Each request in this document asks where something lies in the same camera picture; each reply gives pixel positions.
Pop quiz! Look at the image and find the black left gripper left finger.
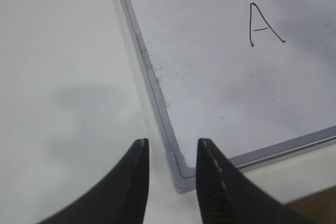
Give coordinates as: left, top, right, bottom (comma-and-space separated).
42, 138, 149, 223

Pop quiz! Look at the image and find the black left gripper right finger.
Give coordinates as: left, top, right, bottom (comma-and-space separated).
196, 138, 312, 223

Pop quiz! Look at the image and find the white framed whiteboard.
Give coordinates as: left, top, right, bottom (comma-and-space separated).
120, 0, 335, 191

